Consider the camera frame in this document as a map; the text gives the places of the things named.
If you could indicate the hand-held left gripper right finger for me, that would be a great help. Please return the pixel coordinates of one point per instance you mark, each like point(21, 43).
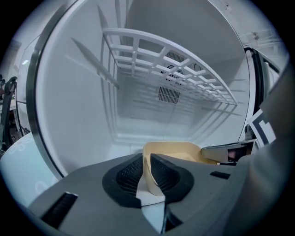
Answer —
point(200, 191)

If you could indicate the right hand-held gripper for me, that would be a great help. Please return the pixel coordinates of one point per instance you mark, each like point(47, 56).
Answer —
point(261, 129)

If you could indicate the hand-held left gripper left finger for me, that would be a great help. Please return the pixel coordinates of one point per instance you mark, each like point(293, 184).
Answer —
point(92, 191)

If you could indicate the beige plastic container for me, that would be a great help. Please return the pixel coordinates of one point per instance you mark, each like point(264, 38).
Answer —
point(182, 154)

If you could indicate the white fridge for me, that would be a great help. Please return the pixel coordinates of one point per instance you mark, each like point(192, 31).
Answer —
point(76, 103)

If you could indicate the white wire fridge shelf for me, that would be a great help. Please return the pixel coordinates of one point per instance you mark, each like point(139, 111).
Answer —
point(115, 31)

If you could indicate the light blue floral tablecloth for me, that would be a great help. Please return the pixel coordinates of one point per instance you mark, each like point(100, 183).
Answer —
point(27, 166)

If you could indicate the bundle of ceiling pipes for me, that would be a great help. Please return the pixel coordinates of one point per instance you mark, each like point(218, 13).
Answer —
point(260, 37)

